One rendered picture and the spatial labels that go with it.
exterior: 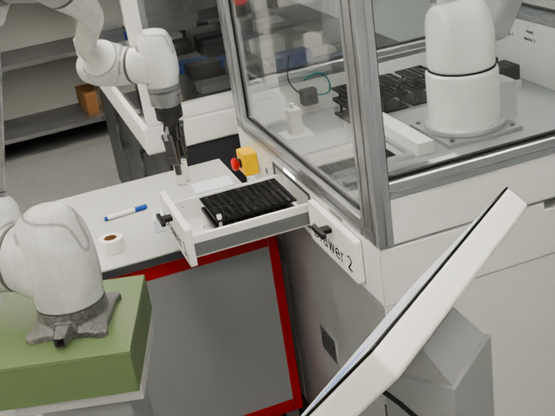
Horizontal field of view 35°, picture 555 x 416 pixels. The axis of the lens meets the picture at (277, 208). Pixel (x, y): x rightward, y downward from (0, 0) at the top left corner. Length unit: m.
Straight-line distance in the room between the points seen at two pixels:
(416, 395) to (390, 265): 0.60
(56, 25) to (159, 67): 4.04
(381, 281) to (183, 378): 0.93
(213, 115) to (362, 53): 1.44
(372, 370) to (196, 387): 1.60
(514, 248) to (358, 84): 0.57
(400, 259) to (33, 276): 0.79
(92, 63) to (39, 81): 4.04
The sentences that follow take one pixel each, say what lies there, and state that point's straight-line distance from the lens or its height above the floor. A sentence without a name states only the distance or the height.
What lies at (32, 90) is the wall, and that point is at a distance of 6.42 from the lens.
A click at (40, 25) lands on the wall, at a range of 6.35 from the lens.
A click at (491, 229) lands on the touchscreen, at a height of 1.18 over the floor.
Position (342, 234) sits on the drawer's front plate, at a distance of 2.02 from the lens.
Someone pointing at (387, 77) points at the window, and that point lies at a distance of 1.79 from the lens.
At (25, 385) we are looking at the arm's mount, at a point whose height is 0.82.
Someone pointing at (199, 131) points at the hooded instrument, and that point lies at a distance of 3.10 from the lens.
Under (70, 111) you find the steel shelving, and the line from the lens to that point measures 6.30.
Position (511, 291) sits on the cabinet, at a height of 0.73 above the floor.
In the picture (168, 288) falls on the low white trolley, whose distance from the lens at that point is 2.51.
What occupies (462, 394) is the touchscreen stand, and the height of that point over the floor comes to 0.99.
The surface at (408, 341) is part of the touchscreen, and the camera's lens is 1.15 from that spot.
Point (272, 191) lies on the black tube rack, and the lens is 2.36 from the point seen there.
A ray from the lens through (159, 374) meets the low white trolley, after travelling 2.64.
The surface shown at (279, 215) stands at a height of 0.88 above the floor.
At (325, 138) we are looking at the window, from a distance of 2.06.
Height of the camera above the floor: 1.82
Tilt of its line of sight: 24 degrees down
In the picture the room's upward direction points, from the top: 9 degrees counter-clockwise
